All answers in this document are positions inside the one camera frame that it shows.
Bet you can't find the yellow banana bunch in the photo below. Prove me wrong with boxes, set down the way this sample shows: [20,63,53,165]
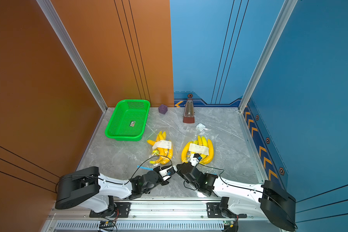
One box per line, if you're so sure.
[181,135,215,165]
[147,131,174,166]

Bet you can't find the green circuit board right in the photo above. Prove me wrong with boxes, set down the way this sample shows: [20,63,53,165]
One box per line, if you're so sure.
[222,219,239,232]

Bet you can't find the aluminium rail base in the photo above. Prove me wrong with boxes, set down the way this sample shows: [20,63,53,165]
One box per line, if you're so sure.
[41,198,280,232]

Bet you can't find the brown wooden metronome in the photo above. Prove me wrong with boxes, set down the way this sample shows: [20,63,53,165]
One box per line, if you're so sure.
[183,98,195,124]

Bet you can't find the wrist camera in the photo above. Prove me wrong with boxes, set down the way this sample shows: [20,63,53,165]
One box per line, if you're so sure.
[159,165,177,178]
[189,153,202,167]

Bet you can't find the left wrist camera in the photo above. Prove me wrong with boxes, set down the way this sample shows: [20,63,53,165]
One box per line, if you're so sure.
[159,165,177,178]

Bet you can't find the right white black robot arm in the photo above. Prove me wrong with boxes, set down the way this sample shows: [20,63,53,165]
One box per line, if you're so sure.
[175,162,297,232]

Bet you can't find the green circuit board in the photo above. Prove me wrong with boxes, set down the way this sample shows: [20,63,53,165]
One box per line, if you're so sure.
[222,219,239,232]
[99,220,116,230]

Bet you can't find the small white object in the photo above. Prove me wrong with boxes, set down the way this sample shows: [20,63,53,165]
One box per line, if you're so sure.
[196,123,206,130]

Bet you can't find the green circuit board left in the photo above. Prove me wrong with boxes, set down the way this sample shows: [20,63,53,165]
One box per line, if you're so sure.
[99,220,116,230]

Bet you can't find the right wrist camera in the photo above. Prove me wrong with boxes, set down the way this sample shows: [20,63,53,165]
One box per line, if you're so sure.
[189,153,202,167]

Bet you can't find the clear zip-top bag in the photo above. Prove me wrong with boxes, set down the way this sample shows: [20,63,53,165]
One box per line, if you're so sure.
[177,123,225,172]
[143,114,180,169]

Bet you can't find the green plastic basket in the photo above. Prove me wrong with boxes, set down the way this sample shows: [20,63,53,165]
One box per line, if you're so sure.
[105,99,150,142]

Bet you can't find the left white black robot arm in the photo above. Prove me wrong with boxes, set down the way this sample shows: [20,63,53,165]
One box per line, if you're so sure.
[55,165,176,217]

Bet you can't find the purple cube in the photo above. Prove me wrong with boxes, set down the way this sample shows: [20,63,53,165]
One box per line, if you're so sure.
[158,104,168,115]

